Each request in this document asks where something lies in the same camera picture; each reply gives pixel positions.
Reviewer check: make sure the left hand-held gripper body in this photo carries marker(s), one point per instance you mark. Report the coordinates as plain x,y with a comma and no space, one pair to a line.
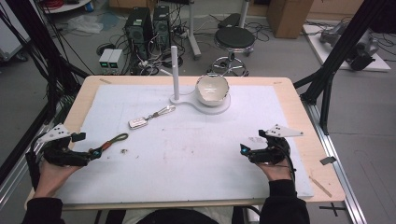
59,155

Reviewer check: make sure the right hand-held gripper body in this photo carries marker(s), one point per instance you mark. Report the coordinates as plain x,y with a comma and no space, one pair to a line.
274,149

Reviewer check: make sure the person's right hand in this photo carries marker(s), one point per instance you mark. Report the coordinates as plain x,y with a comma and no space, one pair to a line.
275,171

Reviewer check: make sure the person's left hand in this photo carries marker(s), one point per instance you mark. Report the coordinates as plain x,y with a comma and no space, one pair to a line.
53,179

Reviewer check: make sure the small metal bit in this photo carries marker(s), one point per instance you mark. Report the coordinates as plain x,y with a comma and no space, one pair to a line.
124,151

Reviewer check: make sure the silver key fob with clip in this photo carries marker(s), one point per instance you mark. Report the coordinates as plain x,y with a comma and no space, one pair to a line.
138,123

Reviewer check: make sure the white table mat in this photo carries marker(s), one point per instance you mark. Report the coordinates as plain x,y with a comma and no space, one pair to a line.
193,161

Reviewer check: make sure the black tape piece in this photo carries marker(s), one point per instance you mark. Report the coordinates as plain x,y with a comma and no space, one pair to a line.
328,160

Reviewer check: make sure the thin wooden stick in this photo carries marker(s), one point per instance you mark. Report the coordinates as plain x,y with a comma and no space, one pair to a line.
320,186

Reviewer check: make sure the white bowl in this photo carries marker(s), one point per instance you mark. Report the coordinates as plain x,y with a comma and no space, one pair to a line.
212,88

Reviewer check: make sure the grey power supply unit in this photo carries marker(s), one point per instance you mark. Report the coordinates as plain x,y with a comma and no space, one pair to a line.
105,59
115,59

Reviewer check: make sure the person's lap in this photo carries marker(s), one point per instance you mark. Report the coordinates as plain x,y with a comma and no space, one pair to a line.
180,217

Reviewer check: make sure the black round stool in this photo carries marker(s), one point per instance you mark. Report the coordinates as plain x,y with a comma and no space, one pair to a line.
234,39

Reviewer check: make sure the white floor board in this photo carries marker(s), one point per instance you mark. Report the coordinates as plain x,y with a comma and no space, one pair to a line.
323,51

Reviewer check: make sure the white desk leg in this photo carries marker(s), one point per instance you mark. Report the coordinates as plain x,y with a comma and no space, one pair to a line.
193,34

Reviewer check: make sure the clear plastic bag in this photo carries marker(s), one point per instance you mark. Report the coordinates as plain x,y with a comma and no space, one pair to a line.
85,24

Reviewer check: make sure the large black computer tower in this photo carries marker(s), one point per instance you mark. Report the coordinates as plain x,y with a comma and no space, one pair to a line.
138,29

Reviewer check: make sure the grey device on board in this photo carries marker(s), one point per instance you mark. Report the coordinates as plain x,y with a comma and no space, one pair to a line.
331,35

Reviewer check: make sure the black device on board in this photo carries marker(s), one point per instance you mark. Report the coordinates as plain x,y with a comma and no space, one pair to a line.
362,53

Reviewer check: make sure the cardboard box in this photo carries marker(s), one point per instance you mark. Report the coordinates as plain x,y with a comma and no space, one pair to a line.
288,17

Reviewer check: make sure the slim black computer tower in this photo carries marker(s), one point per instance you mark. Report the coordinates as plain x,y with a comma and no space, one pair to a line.
161,25

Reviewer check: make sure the aluminium rail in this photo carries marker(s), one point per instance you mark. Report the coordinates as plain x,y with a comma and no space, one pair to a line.
337,174

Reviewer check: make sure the black metal frame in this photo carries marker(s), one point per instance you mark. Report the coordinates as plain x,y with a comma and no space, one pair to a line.
40,56
336,56

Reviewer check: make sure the white stand with post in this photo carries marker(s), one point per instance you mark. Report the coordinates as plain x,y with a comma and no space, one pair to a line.
175,71

